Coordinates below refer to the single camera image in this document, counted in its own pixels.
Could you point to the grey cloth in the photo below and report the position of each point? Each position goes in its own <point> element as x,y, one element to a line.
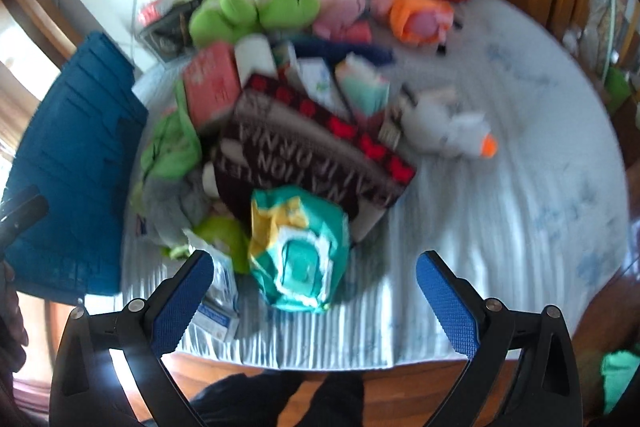
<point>170,207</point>

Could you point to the green cloth bag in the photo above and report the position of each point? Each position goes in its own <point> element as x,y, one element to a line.
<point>172,142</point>

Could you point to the person's left hand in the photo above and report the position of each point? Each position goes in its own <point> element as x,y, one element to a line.
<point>12,327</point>

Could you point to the wooden stick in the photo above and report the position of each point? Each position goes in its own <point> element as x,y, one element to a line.
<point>392,124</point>

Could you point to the orange-dress pig plush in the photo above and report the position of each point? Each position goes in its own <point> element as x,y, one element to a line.
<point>420,17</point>

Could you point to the pink patterned packet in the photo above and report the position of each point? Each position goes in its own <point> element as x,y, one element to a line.
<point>212,87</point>

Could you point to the red tissue pack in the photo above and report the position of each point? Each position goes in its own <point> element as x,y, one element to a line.
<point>150,13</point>

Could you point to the white goose plush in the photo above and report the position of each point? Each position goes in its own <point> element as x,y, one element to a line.
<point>450,127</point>

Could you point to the green cloth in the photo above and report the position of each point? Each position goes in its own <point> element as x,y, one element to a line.
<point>622,382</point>

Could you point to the green frog plush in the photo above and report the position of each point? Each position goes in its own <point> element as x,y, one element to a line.
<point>285,2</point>

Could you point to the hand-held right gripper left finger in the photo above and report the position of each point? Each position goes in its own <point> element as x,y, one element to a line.
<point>182,302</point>

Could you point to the teal wet wipes pack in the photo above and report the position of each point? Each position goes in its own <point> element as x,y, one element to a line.
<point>300,257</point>

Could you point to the white bottle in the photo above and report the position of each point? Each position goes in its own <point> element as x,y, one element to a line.
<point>255,57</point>

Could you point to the clear plastic bag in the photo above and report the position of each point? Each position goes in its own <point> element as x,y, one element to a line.
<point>220,272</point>

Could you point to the blue plastic storage crate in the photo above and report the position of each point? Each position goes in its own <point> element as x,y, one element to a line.
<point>75,157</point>

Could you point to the small pink pig plush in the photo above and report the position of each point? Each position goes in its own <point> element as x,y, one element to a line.
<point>340,14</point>

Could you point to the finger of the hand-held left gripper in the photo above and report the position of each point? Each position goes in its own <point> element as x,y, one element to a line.
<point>22,217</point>

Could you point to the blue and white box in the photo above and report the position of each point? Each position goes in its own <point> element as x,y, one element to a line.
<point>320,82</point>

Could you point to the flat blue-white medicine box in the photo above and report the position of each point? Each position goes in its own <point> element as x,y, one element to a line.
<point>217,319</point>

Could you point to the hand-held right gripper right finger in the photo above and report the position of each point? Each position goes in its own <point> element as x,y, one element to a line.
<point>447,302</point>

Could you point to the maroon knit scarf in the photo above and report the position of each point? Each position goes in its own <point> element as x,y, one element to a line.
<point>310,157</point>

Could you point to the black metal box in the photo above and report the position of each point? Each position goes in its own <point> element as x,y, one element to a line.
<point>165,39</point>

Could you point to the mint tissue packet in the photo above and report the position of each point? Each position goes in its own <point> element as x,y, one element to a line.
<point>365,87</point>

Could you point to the dark blue duster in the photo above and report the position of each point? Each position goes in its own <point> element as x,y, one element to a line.
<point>350,49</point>

